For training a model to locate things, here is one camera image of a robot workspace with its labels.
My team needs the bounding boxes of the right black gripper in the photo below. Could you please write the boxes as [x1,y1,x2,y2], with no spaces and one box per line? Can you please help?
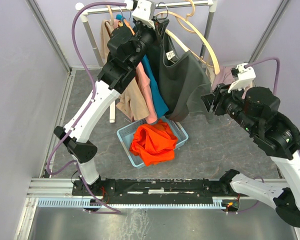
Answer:
[199,80,259,135]

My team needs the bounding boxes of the white hanger of grey shirt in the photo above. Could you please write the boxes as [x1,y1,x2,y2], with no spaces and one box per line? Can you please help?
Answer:
[156,1,191,63]

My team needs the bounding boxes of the beige plastic hanger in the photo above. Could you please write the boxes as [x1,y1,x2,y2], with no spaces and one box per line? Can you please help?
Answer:
[168,0,220,75]

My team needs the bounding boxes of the dark grey t shirt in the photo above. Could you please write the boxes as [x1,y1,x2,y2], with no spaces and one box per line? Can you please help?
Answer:
[147,32,215,125]

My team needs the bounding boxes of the blue t shirt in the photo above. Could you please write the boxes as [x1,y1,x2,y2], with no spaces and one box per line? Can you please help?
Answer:
[114,13,170,118]

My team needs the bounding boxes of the orange t shirt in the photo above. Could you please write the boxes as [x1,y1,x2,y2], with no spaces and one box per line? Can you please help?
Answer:
[129,119,178,167]

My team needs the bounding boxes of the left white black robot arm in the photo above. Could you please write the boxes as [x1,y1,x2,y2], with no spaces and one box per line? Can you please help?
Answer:
[53,17,170,195]

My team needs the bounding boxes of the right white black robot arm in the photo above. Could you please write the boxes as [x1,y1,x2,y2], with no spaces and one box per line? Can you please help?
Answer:
[201,83,300,228]

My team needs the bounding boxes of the yellow hanger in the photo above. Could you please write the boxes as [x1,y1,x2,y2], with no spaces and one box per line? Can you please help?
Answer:
[116,14,135,36]

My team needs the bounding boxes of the beige hanger of beige shirt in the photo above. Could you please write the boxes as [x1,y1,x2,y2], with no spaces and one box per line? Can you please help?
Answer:
[106,5,115,26]

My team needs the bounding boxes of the pink t shirt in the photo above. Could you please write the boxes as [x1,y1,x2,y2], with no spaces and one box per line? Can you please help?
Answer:
[113,19,158,125]

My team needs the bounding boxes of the beige t shirt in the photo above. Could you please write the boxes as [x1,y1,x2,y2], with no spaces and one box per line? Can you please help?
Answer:
[100,19,150,122]

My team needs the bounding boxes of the cream garment on floor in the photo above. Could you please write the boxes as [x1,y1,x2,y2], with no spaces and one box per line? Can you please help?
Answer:
[205,67,216,85]

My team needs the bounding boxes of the mauve clothes pile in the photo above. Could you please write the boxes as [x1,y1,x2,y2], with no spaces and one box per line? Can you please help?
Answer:
[211,66,235,92]

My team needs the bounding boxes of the metal clothes rack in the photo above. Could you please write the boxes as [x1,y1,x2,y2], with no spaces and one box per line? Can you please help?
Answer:
[74,0,219,124]

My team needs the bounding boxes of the light blue plastic basket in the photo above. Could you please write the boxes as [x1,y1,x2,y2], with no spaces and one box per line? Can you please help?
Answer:
[117,117,189,169]

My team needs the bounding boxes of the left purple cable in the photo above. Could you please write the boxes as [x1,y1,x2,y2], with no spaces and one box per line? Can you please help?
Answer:
[45,1,131,215]

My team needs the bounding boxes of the purple cable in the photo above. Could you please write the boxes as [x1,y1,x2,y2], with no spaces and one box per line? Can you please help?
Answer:
[45,1,131,215]
[236,57,300,215]

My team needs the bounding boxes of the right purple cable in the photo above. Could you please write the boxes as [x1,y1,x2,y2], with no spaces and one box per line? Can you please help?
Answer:
[236,57,300,215]

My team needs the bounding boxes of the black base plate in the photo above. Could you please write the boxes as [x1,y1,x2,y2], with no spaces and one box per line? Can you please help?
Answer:
[72,170,251,204]

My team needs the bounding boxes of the light blue cable duct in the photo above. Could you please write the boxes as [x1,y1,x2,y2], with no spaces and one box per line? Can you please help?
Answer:
[37,197,226,210]

